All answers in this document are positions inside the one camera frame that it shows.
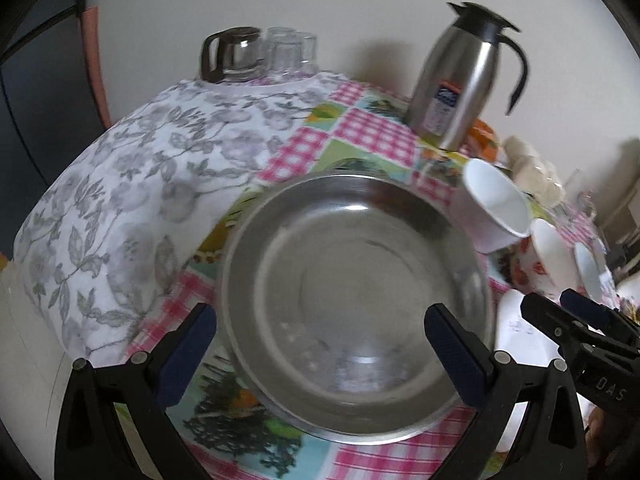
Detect pink floral plate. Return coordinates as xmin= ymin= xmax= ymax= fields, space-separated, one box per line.
xmin=495 ymin=289 xmax=594 ymax=453

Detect red rimmed ceramic bowl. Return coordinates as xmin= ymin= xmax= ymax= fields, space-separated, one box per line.
xmin=510 ymin=219 xmax=578 ymax=301

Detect white square cup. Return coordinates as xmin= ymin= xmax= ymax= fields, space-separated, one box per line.
xmin=449 ymin=158 xmax=532 ymax=254

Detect large stainless steel bowl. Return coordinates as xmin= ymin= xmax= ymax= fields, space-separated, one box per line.
xmin=217 ymin=171 xmax=496 ymax=445

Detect light blue ceramic bowl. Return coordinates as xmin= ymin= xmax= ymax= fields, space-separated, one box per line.
xmin=574 ymin=243 xmax=603 ymax=302

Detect packaged white steamed buns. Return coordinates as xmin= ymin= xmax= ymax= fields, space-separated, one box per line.
xmin=503 ymin=136 xmax=565 ymax=208

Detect grey floral white cloth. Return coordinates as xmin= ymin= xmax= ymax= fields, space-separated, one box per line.
xmin=14 ymin=72 xmax=344 ymax=365

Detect orange snack packet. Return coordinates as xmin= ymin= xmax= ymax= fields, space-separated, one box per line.
xmin=466 ymin=119 xmax=500 ymax=164

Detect stainless steel thermos jug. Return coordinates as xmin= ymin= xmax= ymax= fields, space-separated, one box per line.
xmin=405 ymin=1 xmax=529 ymax=151

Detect clear drinking glass rear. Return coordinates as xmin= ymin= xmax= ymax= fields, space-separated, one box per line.
xmin=296 ymin=30 xmax=319 ymax=76

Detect clear drinking glass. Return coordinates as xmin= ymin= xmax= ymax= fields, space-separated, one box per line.
xmin=265 ymin=27 xmax=303 ymax=80
xmin=296 ymin=30 xmax=319 ymax=76

